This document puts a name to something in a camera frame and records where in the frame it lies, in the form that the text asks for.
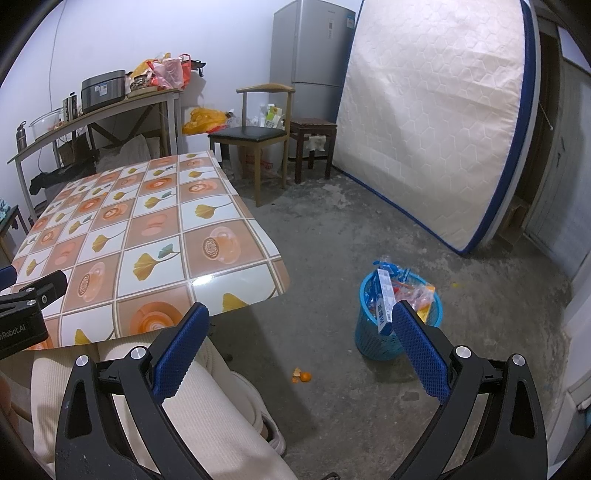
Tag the black cloth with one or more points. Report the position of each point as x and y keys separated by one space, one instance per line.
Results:
x=60 y=177

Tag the grey cushion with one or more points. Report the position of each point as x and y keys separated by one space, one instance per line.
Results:
x=129 y=150

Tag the white green packet bag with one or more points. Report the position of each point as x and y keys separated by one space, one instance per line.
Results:
x=272 y=117

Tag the white sack with red print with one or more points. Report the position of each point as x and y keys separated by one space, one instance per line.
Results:
x=268 y=161

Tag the clear bowl with food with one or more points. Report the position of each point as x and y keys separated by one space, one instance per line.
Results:
x=138 y=84

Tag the blue plastic waste basket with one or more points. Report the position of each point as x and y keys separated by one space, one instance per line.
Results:
x=374 y=341

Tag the silver refrigerator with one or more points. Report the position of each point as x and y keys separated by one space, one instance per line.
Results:
x=309 y=60

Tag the white shoe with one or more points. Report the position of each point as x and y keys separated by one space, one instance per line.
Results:
x=258 y=401

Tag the seasoning jar set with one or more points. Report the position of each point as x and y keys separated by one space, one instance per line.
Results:
x=69 y=106

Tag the large clear glass bowl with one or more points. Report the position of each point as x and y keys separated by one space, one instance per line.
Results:
x=46 y=124

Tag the orange clear snack packet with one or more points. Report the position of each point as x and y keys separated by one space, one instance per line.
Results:
x=420 y=297

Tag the yellow plastic bag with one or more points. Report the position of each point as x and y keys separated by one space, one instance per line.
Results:
x=203 y=120

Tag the table with leaf-pattern tablecloth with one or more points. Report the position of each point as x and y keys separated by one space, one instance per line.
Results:
x=152 y=221

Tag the grey rice cooker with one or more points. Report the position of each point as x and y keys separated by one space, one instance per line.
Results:
x=104 y=90

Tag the pink red plastic bag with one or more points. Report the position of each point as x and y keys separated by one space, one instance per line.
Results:
x=171 y=71

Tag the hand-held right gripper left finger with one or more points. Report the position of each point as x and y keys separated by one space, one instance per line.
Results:
x=184 y=341

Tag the person's cream trousers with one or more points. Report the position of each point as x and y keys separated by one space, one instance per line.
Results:
x=207 y=429

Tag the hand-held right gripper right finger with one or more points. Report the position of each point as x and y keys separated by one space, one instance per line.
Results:
x=422 y=350

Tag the grey door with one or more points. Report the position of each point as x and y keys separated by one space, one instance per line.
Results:
x=568 y=161

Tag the white cloth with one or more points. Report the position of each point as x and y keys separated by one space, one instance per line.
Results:
x=317 y=143

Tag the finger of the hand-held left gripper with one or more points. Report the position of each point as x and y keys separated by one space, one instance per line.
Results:
x=44 y=286
x=7 y=276

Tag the wooden board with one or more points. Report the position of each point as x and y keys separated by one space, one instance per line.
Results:
x=515 y=217

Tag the orange peel scrap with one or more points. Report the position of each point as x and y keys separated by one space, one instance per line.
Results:
x=304 y=377

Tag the cardboard box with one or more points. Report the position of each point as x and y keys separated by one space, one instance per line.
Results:
x=74 y=150

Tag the metal water bottle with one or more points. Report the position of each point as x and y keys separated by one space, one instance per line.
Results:
x=21 y=136

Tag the white mattress with blue edge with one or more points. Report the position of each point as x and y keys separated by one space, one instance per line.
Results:
x=429 y=115

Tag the blue white toothpaste box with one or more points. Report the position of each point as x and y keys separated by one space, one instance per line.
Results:
x=385 y=304

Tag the dark wooden stool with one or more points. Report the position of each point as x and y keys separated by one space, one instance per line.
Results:
x=311 y=123

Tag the wooden chair with black seat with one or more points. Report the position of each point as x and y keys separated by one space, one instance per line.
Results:
x=244 y=134

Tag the long grey side table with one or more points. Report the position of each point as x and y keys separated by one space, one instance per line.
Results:
x=115 y=104

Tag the blue printed plastic bag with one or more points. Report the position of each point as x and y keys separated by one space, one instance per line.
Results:
x=388 y=266

